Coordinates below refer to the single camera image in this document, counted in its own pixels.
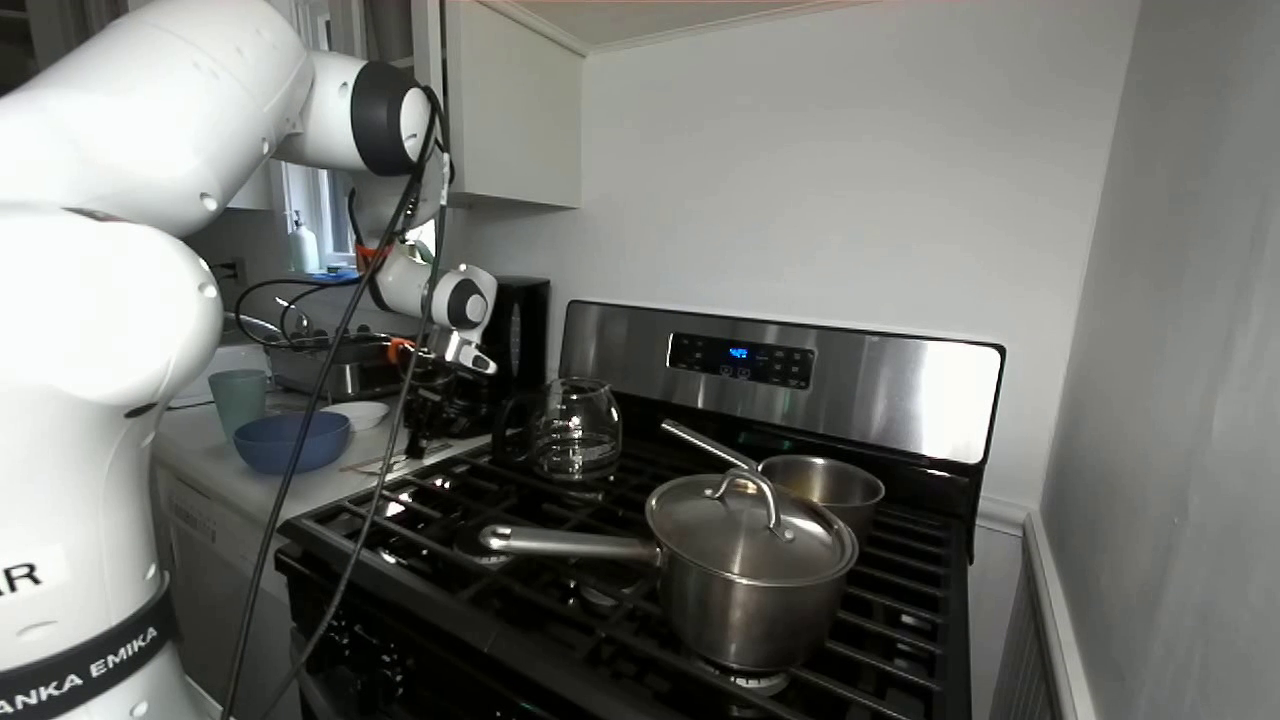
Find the teal cup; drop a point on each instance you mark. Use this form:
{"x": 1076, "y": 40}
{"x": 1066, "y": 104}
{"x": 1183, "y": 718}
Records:
{"x": 237, "y": 398}

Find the stainless gas stove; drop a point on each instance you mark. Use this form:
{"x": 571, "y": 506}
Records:
{"x": 416, "y": 620}

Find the small open steel pot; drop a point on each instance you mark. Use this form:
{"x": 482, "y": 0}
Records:
{"x": 820, "y": 480}

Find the blue bowl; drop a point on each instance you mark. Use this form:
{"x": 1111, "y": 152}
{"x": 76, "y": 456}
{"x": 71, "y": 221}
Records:
{"x": 275, "y": 444}

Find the glass coffee carafe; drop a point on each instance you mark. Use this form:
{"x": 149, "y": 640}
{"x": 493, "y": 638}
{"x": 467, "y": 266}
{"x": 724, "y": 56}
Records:
{"x": 578, "y": 431}

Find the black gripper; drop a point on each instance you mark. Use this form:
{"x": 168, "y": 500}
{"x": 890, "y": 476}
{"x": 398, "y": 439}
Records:
{"x": 463, "y": 350}

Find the black coffee maker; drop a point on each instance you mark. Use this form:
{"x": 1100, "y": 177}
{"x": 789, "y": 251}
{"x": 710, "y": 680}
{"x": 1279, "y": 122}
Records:
{"x": 517, "y": 343}

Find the lidded steel saucepan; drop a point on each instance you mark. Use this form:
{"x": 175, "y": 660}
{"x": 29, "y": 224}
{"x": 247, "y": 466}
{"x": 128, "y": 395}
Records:
{"x": 751, "y": 577}

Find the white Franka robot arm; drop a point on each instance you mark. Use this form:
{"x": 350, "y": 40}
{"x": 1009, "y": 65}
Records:
{"x": 110, "y": 163}

